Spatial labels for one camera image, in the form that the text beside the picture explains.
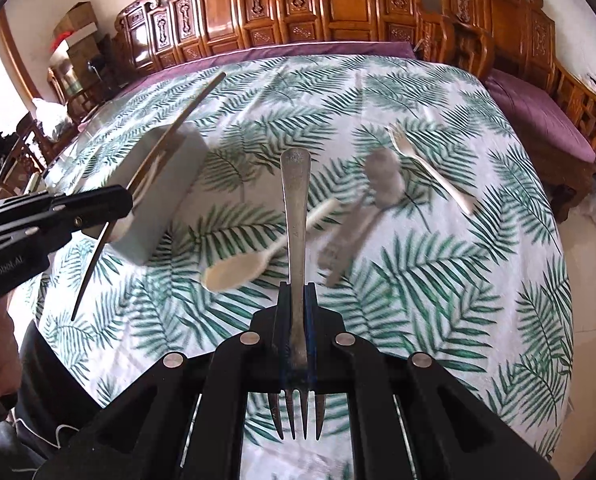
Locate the wooden framed window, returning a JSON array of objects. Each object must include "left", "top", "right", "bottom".
[{"left": 0, "top": 9, "right": 45, "bottom": 107}]

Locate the metal fork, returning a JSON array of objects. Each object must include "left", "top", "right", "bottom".
[{"left": 267, "top": 147, "right": 327, "bottom": 442}]

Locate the purple armchair cushion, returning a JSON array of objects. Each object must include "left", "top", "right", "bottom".
[{"left": 485, "top": 67, "right": 596, "bottom": 164}]

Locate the cream plastic fork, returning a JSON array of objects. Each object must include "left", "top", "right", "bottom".
[{"left": 387, "top": 122, "right": 479, "bottom": 217}]

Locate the grey rectangular metal container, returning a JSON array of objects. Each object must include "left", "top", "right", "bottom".
[{"left": 84, "top": 121, "right": 210, "bottom": 267}]

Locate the purple sofa cushion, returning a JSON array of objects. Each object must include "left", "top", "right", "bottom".
[{"left": 119, "top": 40, "right": 415, "bottom": 94}]

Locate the carved wooden armchair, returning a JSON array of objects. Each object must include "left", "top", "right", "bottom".
[{"left": 437, "top": 0, "right": 596, "bottom": 222}]

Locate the wooden chopstick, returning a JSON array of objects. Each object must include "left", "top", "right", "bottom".
[{"left": 71, "top": 72, "right": 228, "bottom": 322}]

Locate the person's left hand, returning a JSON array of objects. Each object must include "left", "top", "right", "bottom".
[{"left": 0, "top": 300, "right": 25, "bottom": 407}]

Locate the carved wooden sofa bench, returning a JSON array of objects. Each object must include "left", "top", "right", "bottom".
[{"left": 112, "top": 0, "right": 455, "bottom": 77}]

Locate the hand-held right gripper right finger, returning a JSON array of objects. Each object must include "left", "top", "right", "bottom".
[{"left": 304, "top": 282, "right": 561, "bottom": 480}]

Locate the carved wooden chair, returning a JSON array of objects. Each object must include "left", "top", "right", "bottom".
[{"left": 0, "top": 114, "right": 55, "bottom": 202}]

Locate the dark cloth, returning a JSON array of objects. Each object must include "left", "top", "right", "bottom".
[{"left": 8, "top": 322, "right": 104, "bottom": 461}]

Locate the metal spoon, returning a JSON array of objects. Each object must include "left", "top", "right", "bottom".
[{"left": 316, "top": 147, "right": 405, "bottom": 289}]

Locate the green leaf print tablecloth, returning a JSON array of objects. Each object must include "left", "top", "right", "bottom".
[{"left": 15, "top": 54, "right": 577, "bottom": 480}]

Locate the white plastic bag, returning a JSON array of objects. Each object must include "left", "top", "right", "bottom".
[{"left": 30, "top": 97, "right": 75, "bottom": 142}]

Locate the brown cardboard box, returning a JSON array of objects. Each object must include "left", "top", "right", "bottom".
[{"left": 52, "top": 2, "right": 99, "bottom": 37}]

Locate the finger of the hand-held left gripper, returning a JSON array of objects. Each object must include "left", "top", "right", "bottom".
[
  {"left": 47, "top": 184, "right": 134, "bottom": 217},
  {"left": 37, "top": 208, "right": 130, "bottom": 248}
]

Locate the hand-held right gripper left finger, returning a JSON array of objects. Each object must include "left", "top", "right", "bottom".
[{"left": 35, "top": 282, "right": 294, "bottom": 480}]

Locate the cream wooden spoon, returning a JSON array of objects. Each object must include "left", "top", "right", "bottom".
[{"left": 200, "top": 197, "right": 342, "bottom": 292}]

